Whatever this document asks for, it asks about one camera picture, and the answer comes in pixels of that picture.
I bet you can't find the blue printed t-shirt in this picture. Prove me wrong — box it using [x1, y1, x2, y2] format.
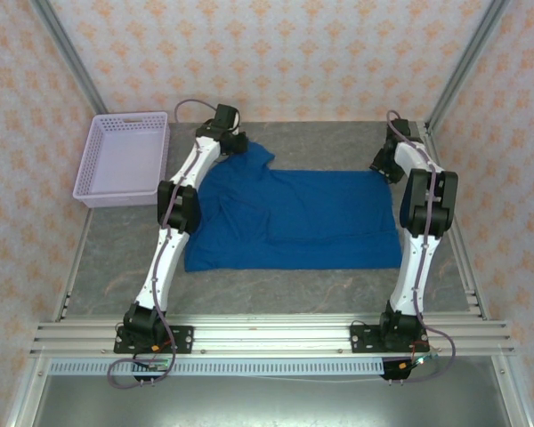
[184, 140, 404, 273]

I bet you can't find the lavender plastic basket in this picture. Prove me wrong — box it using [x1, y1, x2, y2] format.
[72, 110, 170, 209]

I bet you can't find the small circuit board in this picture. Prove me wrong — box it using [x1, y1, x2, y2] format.
[398, 353, 441, 370]
[135, 355, 170, 373]

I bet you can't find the grey metal lower panel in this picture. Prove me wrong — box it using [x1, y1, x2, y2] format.
[30, 373, 513, 427]

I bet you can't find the aluminium frame post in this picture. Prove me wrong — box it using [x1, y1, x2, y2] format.
[425, 0, 513, 130]
[28, 0, 110, 116]

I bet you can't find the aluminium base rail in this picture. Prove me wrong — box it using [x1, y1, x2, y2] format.
[28, 313, 515, 357]

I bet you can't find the white slotted cable duct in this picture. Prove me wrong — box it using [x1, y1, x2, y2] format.
[48, 359, 386, 377]

